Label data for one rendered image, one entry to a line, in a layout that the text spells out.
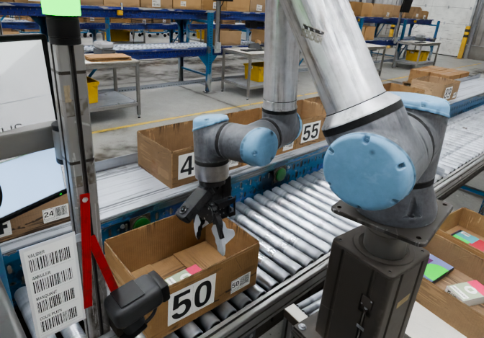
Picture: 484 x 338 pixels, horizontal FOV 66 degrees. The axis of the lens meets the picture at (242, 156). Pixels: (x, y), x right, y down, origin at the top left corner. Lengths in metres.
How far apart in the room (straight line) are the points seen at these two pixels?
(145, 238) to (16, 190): 0.64
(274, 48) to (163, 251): 0.82
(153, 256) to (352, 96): 0.94
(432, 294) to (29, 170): 1.17
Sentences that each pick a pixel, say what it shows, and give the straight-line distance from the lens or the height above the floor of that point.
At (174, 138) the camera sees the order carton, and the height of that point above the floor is 0.97.
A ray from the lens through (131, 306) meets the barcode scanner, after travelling 0.79.
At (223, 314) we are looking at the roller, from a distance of 1.24.
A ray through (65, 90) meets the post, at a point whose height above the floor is 1.49.
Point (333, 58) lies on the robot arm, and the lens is 0.68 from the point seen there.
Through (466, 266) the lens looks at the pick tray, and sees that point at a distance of 1.63.
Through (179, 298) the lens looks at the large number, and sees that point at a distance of 1.10.
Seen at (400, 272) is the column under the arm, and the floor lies 1.08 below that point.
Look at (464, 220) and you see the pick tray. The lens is 1.94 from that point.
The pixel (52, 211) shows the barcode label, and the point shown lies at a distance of 1.39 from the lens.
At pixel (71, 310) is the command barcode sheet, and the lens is 0.80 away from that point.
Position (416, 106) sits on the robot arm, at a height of 1.46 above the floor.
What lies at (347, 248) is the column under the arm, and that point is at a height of 1.07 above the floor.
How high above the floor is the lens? 1.63
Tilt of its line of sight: 23 degrees down
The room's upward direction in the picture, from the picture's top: 4 degrees clockwise
